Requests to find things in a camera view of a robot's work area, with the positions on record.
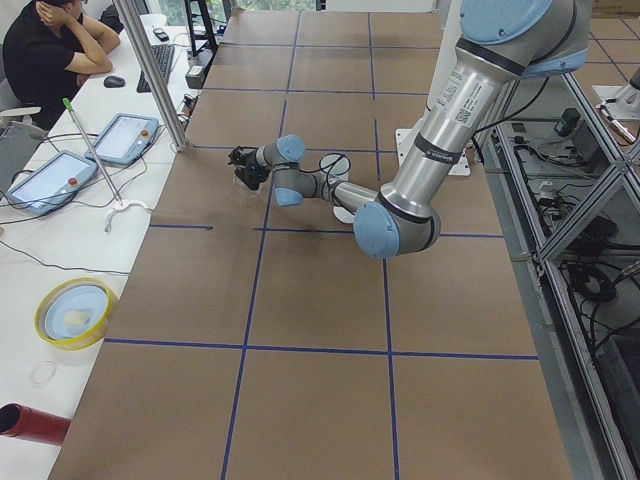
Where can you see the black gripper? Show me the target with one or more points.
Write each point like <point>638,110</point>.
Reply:
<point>248,159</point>

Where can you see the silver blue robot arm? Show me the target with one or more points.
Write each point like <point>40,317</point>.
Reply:
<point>500,42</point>

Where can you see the white cup blue rim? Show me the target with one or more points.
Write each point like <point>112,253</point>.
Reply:
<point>336,166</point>

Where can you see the black keyboard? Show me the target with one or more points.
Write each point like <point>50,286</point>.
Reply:
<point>163,57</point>

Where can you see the black computer mouse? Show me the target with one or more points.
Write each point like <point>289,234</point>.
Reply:
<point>112,81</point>

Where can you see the metal rod green tip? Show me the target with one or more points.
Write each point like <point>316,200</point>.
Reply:
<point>68,106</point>

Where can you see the near teach pendant tablet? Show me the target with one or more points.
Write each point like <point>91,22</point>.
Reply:
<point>53,184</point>

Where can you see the light blue plate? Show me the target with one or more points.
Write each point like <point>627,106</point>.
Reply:
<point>75,311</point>

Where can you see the person in black shirt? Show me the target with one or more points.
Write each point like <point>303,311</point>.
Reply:
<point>49,52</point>

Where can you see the red cylinder tube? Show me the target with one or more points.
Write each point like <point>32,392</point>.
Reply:
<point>30,424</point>

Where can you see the white claw bracket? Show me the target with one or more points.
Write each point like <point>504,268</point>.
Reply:
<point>120,207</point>

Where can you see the aluminium frame post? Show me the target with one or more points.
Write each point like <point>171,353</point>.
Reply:
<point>142,48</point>

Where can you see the aluminium side frame rail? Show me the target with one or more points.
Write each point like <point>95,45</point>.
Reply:
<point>563,163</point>

